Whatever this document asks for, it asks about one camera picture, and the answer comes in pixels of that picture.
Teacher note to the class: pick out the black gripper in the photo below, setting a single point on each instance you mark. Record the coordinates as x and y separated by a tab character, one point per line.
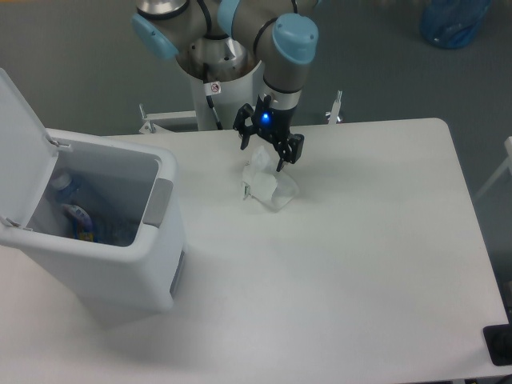
273	125

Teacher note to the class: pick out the clear plastic packaging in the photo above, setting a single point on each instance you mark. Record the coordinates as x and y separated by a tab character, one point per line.
261	181

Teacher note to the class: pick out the clear plastic water bottle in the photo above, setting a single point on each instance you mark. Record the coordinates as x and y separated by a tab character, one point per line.
81	203

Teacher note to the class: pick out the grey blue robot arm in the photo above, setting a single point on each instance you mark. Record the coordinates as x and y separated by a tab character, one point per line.
280	34

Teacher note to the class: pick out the white trash can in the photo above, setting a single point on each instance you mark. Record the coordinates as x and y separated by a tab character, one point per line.
140	181

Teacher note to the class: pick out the white trash can lid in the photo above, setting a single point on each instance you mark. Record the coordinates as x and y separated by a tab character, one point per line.
28	156

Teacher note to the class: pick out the blue yellow snack wrapper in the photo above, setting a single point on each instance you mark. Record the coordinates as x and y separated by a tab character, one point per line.
79	232

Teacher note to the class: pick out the blue plastic bag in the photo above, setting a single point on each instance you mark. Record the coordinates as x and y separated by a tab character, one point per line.
452	24

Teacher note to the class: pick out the black device at table edge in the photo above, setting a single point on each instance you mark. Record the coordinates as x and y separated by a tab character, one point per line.
498	341

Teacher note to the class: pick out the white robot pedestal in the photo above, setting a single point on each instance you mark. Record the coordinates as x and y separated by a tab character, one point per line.
224	96

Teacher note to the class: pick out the white pedestal base frame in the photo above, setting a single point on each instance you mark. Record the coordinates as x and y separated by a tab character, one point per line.
187	121

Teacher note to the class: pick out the white frame at right edge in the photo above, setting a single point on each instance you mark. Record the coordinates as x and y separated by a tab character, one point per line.
502	169

